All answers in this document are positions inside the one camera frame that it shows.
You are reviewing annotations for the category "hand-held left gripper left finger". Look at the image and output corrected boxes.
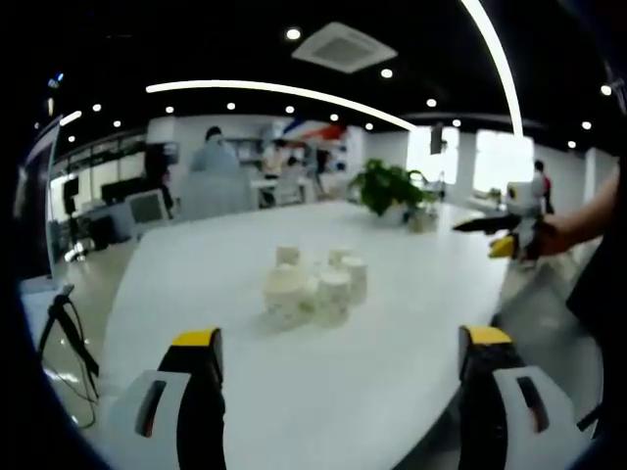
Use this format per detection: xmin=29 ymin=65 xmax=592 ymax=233
xmin=105 ymin=327 xmax=227 ymax=470

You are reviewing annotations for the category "white table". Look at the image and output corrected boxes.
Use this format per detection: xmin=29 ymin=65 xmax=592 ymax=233
xmin=100 ymin=199 xmax=515 ymax=470

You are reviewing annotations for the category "black strap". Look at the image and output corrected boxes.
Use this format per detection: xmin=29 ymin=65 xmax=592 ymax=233
xmin=576 ymin=399 xmax=604 ymax=433

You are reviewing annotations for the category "black speaker on stand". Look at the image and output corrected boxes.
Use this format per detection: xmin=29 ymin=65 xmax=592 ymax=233
xmin=62 ymin=176 xmax=80 ymax=216

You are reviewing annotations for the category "ceiling air conditioner vent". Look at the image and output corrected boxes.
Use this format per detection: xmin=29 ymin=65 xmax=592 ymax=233
xmin=291 ymin=21 xmax=400 ymax=75

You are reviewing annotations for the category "curved ceiling light strip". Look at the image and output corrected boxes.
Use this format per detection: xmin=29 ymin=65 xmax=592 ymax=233
xmin=459 ymin=0 xmax=525 ymax=136
xmin=145 ymin=79 xmax=417 ymax=131

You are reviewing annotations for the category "black cable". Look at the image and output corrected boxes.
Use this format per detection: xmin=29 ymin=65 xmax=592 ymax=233
xmin=41 ymin=359 xmax=99 ymax=431

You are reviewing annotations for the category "person's right hand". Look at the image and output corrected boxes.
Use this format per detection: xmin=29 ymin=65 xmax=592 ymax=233
xmin=526 ymin=213 xmax=573 ymax=261

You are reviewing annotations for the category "grey office chair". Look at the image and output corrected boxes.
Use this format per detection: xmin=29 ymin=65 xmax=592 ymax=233
xmin=126 ymin=188 xmax=171 ymax=226

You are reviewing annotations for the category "green potted plant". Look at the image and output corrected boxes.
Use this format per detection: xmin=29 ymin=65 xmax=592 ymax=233
xmin=349 ymin=158 xmax=438 ymax=227

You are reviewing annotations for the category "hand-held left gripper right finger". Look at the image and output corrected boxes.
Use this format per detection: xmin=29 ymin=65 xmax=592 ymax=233
xmin=458 ymin=323 xmax=590 ymax=470

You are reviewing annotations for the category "person's dark clothing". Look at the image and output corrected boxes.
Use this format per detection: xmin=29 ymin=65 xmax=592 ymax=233
xmin=565 ymin=229 xmax=627 ymax=353

